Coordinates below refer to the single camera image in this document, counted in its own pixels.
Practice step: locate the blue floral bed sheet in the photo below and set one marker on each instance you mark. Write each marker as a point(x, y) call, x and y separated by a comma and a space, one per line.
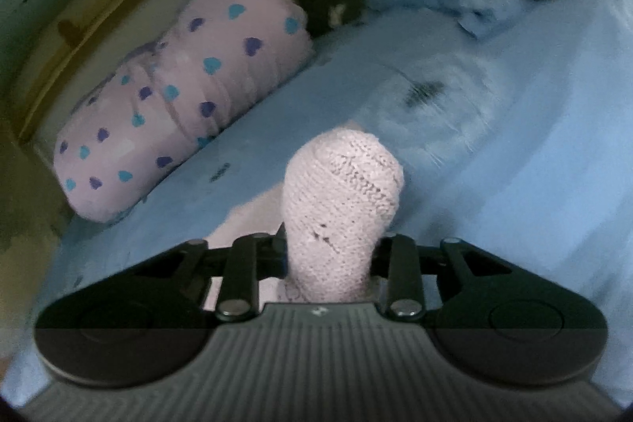
point(519, 145)

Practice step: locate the pink knitted sweater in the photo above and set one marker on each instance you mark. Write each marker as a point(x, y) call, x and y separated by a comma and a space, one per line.
point(341, 204)

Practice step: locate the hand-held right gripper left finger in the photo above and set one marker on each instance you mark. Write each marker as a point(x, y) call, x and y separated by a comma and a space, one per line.
point(242, 273)

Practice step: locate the wooden bed frame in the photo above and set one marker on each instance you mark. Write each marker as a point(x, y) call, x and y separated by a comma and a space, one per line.
point(59, 71)

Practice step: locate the pink heart print pillow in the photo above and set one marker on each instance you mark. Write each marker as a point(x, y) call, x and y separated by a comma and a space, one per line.
point(198, 86)

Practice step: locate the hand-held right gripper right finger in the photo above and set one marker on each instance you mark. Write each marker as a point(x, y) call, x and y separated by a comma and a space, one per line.
point(403, 273)

